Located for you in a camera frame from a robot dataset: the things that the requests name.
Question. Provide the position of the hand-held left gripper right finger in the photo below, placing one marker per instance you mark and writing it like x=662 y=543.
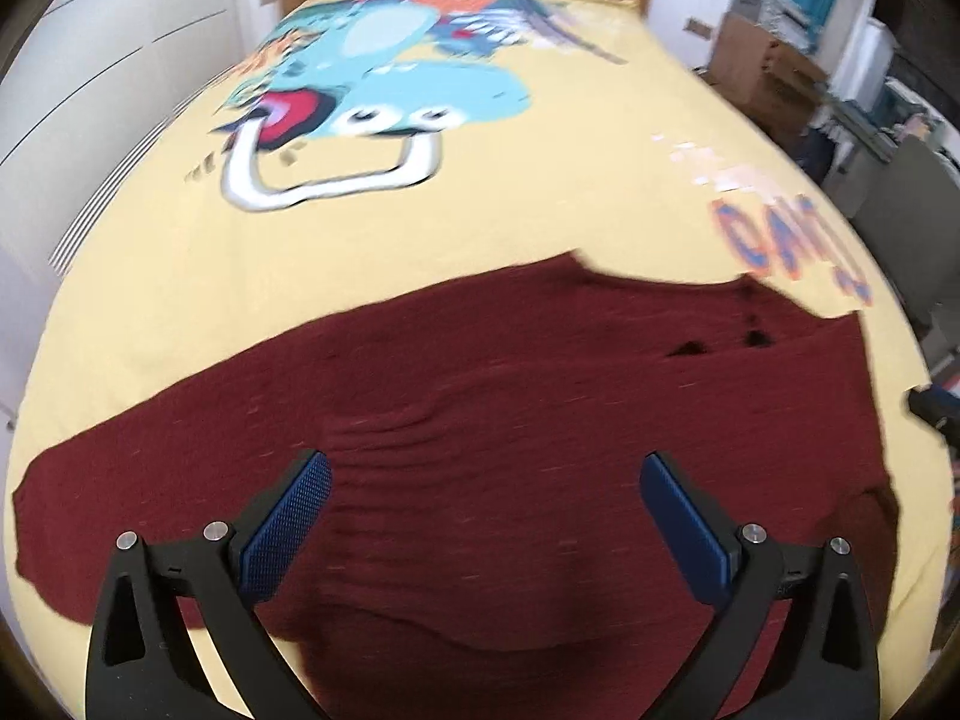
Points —
x=686 y=525

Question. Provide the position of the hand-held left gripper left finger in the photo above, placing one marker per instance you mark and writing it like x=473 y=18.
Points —
x=289 y=517

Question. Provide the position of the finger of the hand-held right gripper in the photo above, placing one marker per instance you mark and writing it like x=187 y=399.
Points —
x=937 y=412

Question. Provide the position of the maroon knit sweater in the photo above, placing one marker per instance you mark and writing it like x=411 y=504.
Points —
x=487 y=427

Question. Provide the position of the grey-green chair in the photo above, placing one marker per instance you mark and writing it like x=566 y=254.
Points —
x=919 y=202

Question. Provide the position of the yellow dinosaur printed blanket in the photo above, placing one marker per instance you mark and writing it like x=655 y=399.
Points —
x=525 y=195

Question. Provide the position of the wooden dresser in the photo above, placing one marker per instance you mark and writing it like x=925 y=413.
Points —
x=757 y=75

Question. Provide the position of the white printer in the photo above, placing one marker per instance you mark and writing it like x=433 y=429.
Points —
x=754 y=4

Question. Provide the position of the white wardrobe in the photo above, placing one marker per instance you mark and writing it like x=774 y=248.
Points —
x=97 y=90

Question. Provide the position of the wall socket plate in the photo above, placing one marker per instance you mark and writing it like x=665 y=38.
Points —
x=697 y=26

